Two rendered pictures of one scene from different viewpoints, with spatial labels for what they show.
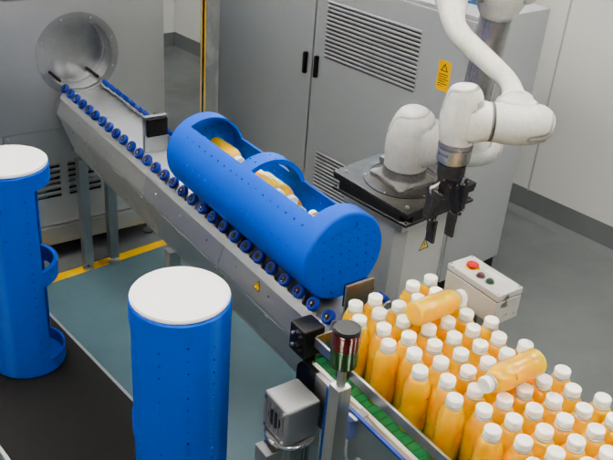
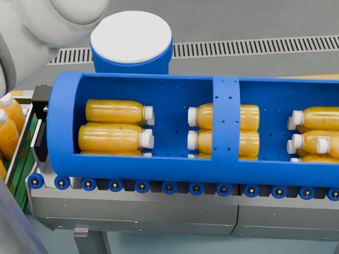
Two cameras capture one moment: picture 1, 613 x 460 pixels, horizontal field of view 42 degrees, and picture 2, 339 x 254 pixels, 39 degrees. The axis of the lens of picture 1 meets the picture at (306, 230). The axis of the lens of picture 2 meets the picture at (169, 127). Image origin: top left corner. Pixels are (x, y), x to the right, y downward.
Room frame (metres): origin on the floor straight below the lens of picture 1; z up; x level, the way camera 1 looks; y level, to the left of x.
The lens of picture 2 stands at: (2.79, -0.56, 2.07)
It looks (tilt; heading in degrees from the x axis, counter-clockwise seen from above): 49 degrees down; 132
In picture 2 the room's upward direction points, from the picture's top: 1 degrees counter-clockwise
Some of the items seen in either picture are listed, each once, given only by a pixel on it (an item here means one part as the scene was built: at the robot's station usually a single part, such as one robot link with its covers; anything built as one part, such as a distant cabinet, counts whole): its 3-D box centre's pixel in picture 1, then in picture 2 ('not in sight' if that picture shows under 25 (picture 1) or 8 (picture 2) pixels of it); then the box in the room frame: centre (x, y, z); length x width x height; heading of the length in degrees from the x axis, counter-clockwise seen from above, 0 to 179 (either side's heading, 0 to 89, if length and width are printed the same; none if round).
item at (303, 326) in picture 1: (307, 338); (46, 105); (1.78, -0.03, 0.95); 0.10 x 0.07 x 0.10; 127
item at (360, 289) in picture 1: (356, 298); (43, 146); (1.94, -0.16, 0.99); 0.10 x 0.02 x 0.12; 127
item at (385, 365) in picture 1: (384, 373); not in sight; (1.62, -0.23, 0.98); 0.07 x 0.07 x 0.17
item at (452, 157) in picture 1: (453, 151); not in sight; (1.94, -0.37, 1.47); 0.09 x 0.09 x 0.06
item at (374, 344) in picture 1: (379, 356); not in sight; (1.68, -0.22, 0.98); 0.07 x 0.07 x 0.17
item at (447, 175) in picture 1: (450, 177); not in sight; (1.94, -0.37, 1.39); 0.08 x 0.07 x 0.09; 127
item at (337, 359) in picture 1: (344, 354); not in sight; (1.41, -0.11, 1.18); 0.06 x 0.06 x 0.05
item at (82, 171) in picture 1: (85, 214); not in sight; (3.52, 1.12, 0.31); 0.06 x 0.06 x 0.63; 37
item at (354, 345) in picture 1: (346, 338); not in sight; (1.41, -0.11, 1.23); 0.06 x 0.06 x 0.04
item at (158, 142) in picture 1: (155, 133); not in sight; (3.00, 0.64, 1.00); 0.10 x 0.04 x 0.15; 127
